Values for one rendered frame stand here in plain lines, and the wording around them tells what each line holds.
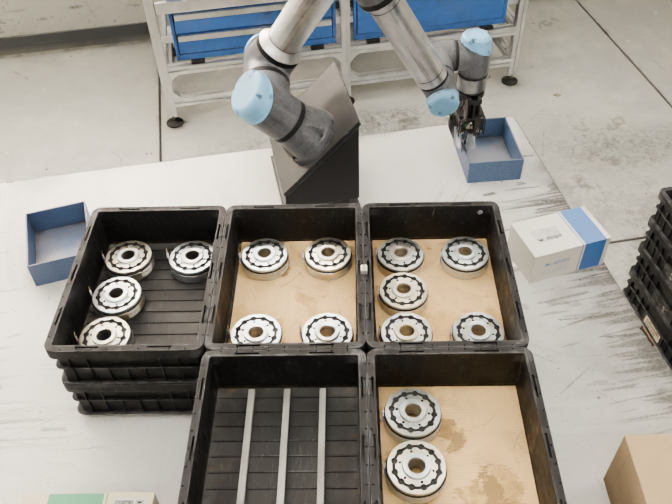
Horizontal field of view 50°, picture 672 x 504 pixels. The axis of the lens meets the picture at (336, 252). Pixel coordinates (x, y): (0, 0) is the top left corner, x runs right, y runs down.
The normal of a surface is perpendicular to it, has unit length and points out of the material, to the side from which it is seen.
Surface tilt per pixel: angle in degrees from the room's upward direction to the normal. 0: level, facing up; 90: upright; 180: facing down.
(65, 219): 90
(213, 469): 0
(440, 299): 0
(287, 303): 0
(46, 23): 90
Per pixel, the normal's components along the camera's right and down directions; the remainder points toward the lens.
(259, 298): -0.03, -0.70
